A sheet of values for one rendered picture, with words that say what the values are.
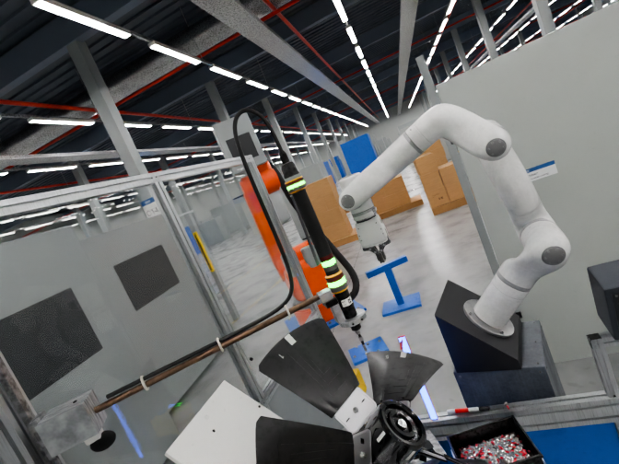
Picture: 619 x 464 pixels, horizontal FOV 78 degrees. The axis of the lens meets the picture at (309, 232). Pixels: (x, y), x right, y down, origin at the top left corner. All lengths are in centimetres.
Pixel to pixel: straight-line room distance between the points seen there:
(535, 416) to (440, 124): 96
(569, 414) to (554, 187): 155
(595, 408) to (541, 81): 179
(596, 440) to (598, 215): 155
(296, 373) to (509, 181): 85
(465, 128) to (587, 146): 157
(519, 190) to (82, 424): 127
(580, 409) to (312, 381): 86
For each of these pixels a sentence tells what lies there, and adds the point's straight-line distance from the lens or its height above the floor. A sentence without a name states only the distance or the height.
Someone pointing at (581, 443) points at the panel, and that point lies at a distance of 161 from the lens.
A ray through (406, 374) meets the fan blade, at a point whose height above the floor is 119.
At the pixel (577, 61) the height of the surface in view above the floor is 180.
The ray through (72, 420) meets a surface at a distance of 94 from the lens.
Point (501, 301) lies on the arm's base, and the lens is 151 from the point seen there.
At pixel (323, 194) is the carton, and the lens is 881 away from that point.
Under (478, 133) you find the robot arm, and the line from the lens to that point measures 122.
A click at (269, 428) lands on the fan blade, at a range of 78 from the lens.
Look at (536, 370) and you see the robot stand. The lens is 154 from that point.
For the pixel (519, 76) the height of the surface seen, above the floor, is 185.
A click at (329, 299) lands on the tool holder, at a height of 152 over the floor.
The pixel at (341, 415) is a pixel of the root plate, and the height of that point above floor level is 125.
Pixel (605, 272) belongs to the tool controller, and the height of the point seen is 125.
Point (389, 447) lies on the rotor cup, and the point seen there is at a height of 121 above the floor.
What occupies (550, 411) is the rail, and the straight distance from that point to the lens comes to 150.
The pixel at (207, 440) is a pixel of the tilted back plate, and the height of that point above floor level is 132.
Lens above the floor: 181
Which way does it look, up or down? 8 degrees down
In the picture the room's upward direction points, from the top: 23 degrees counter-clockwise
